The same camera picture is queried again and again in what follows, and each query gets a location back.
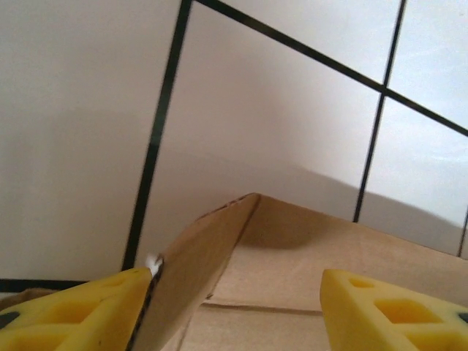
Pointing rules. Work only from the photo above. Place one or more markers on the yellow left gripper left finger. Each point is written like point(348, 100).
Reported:
point(73, 321)

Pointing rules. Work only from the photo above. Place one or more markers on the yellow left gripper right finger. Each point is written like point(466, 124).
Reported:
point(365, 329)

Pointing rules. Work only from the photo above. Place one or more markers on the brown cardboard box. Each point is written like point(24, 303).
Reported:
point(278, 267)

